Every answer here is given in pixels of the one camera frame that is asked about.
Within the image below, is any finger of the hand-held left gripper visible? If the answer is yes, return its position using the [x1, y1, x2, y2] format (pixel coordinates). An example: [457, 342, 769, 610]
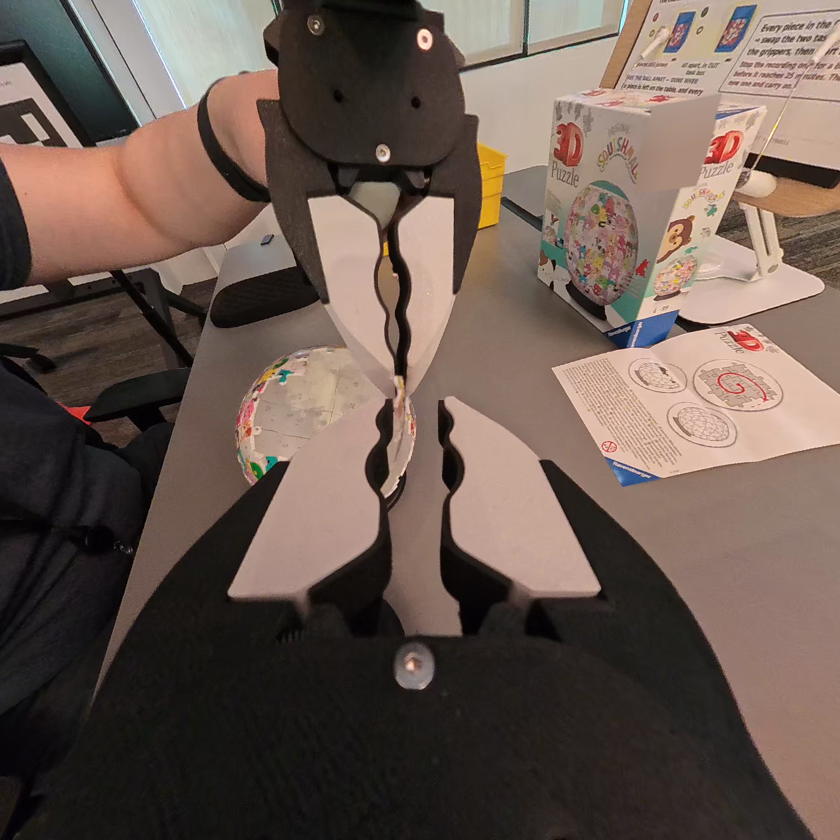
[387, 192, 458, 389]
[306, 193, 401, 395]

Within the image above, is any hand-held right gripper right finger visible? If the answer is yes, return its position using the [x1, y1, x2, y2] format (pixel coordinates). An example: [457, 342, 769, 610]
[437, 395, 602, 601]

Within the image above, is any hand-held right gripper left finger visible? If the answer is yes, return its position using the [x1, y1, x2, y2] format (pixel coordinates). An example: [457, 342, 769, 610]
[226, 397, 393, 605]

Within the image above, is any colourful puzzle ball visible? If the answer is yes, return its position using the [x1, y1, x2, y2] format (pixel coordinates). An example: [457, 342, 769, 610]
[235, 344, 417, 500]

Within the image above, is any person's left forearm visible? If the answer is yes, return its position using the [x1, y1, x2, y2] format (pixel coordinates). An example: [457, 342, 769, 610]
[0, 92, 263, 290]

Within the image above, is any puzzle box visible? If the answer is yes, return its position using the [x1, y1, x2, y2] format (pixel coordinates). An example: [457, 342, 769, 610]
[537, 88, 767, 349]

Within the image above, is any person's left hand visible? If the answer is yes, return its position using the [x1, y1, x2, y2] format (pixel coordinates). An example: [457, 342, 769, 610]
[210, 67, 284, 191]

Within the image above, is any black wrist rest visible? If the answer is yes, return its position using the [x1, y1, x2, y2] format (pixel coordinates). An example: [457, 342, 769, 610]
[210, 266, 320, 329]

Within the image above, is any window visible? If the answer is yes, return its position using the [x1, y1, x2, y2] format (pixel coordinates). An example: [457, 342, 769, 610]
[92, 0, 627, 112]

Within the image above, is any instruction leaflet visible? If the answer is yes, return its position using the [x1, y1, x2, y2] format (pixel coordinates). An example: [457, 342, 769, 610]
[553, 325, 840, 488]

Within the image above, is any black sign easel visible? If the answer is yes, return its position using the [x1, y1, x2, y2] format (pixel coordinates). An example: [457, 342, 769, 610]
[0, 266, 210, 371]

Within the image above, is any office chair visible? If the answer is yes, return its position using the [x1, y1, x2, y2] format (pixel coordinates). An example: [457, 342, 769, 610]
[85, 367, 191, 431]

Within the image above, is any person's dark clothing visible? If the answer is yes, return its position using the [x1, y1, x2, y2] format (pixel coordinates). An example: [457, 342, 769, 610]
[0, 157, 177, 788]

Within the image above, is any white tablet stand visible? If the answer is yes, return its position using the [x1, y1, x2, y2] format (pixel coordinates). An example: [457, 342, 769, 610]
[676, 167, 826, 326]

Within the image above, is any framed marker sign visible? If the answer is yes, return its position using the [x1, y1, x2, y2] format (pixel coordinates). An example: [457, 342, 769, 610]
[0, 39, 96, 148]

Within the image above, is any instruction poster board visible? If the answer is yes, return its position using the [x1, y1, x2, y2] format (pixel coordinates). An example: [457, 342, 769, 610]
[600, 0, 840, 217]

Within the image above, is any black wrist strap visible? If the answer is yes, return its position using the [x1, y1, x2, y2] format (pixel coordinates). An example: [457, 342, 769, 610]
[196, 79, 271, 203]

